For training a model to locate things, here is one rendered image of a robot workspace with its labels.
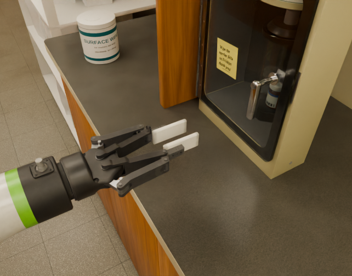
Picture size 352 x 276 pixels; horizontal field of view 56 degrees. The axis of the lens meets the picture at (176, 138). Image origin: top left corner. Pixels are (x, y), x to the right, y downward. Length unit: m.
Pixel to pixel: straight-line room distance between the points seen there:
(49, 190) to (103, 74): 0.73
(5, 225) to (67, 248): 1.33
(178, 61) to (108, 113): 0.26
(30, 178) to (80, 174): 0.07
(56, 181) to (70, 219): 1.43
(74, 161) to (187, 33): 0.51
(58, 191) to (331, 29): 0.51
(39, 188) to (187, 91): 0.61
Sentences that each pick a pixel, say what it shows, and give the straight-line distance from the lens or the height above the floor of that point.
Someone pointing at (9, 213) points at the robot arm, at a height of 1.17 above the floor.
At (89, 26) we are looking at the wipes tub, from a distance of 1.18.
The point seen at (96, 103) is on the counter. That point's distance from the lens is 1.05.
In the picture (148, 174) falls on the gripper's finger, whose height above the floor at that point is 1.15.
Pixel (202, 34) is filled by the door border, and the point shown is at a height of 1.19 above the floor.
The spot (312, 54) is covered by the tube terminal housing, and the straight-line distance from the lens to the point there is 0.63.
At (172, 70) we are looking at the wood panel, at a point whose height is 1.06.
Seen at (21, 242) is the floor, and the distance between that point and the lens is 1.95.
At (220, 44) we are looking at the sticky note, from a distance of 0.80.
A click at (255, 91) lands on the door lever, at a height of 1.19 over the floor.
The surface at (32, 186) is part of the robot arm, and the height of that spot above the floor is 1.18.
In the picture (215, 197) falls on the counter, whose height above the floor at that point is 0.94.
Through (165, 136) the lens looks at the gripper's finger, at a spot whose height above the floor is 1.14.
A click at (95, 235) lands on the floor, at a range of 1.85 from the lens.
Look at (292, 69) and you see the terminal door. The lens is 0.64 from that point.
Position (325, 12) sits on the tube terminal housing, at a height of 1.35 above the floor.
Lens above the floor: 1.55
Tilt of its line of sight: 43 degrees down
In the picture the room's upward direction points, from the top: straight up
